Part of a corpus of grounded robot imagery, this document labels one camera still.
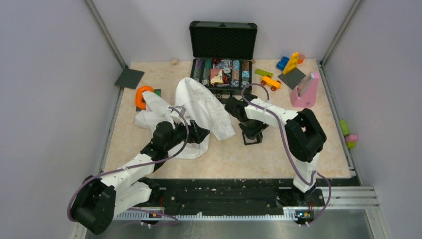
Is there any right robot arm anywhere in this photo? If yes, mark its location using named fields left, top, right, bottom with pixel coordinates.
left=225, top=94, right=327, bottom=205

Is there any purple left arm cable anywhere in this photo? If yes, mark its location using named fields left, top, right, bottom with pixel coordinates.
left=66, top=105, right=190, bottom=228

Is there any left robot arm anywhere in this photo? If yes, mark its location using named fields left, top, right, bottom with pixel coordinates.
left=68, top=120, right=210, bottom=235

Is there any orange curved toy block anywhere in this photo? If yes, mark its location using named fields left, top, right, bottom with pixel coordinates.
left=135, top=85, right=154, bottom=110

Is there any lime green flat brick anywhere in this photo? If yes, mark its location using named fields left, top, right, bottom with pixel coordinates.
left=255, top=68, right=273, bottom=78

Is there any pink phone stand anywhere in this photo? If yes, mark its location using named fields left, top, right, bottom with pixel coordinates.
left=290, top=71, right=320, bottom=108

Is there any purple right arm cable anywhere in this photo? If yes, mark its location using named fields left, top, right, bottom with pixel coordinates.
left=241, top=83, right=332, bottom=225

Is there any white shirt garment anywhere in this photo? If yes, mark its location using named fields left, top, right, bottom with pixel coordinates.
left=135, top=77, right=236, bottom=141

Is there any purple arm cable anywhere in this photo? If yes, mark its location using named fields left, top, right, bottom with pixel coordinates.
left=66, top=105, right=190, bottom=228
left=241, top=83, right=332, bottom=225

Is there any dark grey baseplate right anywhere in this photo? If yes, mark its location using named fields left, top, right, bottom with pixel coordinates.
left=278, top=68, right=306, bottom=90

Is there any yellow toy car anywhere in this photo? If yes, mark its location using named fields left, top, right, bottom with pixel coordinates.
left=261, top=75, right=281, bottom=91

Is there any blue toy brick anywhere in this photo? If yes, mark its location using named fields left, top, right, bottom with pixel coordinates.
left=276, top=56, right=290, bottom=71

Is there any dark grey baseplate left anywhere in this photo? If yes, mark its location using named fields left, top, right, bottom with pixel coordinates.
left=115, top=68, right=145, bottom=89

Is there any black poker chip case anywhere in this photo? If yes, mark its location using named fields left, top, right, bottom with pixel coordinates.
left=189, top=21, right=258, bottom=103

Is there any yellow triangular toy block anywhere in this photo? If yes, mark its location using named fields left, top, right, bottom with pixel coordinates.
left=282, top=52, right=299, bottom=75

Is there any black square frame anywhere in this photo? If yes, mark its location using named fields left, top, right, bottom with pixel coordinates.
left=242, top=132, right=263, bottom=146

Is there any green pink toy outside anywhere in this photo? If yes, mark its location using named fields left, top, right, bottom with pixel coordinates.
left=339, top=120, right=359, bottom=149

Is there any orange small toy piece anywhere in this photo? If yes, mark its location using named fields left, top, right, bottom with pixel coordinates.
left=297, top=54, right=305, bottom=64

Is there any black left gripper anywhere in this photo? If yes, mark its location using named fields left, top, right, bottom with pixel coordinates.
left=165, top=118, right=210, bottom=151

